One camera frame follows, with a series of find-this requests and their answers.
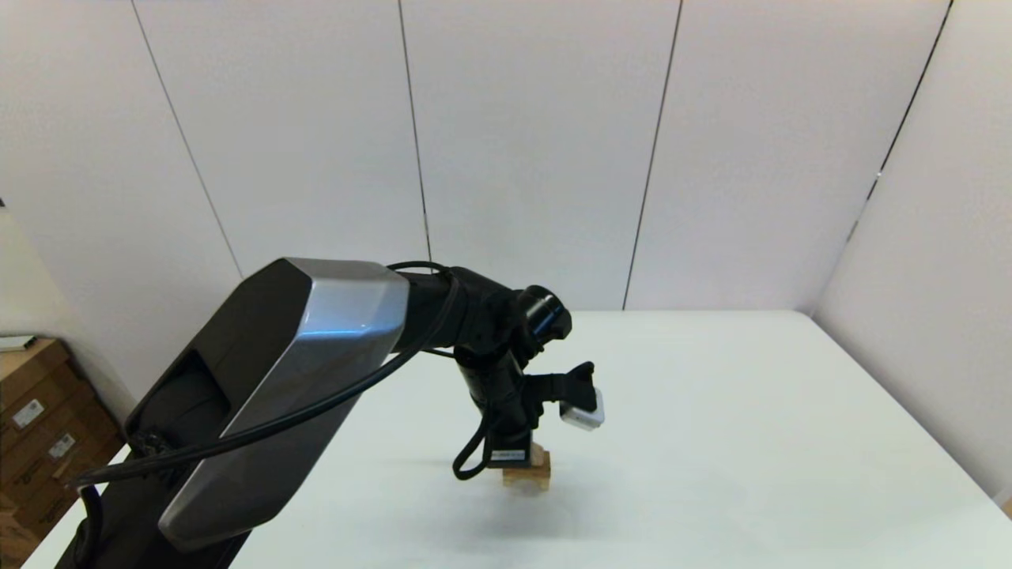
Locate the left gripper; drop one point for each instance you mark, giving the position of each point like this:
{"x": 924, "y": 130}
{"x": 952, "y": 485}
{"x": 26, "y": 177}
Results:
{"x": 512, "y": 431}

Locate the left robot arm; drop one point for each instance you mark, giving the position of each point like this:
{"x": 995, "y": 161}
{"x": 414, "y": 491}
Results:
{"x": 300, "y": 356}

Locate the rectangular wooden block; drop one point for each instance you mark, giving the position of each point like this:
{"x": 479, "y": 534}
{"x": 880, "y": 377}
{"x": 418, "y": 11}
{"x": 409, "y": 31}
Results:
{"x": 541, "y": 472}

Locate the flat white item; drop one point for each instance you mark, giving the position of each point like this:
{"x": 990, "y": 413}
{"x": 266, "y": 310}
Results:
{"x": 16, "y": 343}

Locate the arched wooden block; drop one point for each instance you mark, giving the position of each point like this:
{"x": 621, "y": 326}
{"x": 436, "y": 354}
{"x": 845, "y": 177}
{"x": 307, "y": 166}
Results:
{"x": 528, "y": 487}

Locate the triangular wooden block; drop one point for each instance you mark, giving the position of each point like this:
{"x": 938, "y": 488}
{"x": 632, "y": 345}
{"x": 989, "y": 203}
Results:
{"x": 541, "y": 455}

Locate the brown cardboard box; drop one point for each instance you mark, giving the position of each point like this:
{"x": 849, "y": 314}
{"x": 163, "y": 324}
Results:
{"x": 47, "y": 450}
{"x": 63, "y": 486}
{"x": 12, "y": 541}
{"x": 24, "y": 379}

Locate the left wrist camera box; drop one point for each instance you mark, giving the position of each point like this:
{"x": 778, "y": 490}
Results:
{"x": 583, "y": 412}

